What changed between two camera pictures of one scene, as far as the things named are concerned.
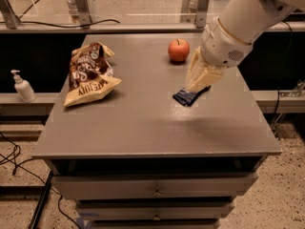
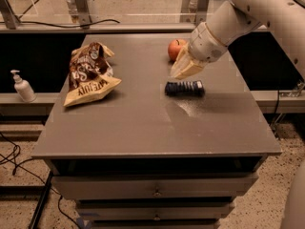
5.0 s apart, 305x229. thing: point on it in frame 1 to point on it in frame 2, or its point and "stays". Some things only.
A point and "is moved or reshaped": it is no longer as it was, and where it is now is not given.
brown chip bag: x=91 y=74 stays
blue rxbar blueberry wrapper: x=187 y=98 is moved or reshaped
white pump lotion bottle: x=23 y=88 stays
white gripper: x=223 y=47 to x=206 y=45
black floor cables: x=16 y=164 stays
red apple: x=178 y=50 stays
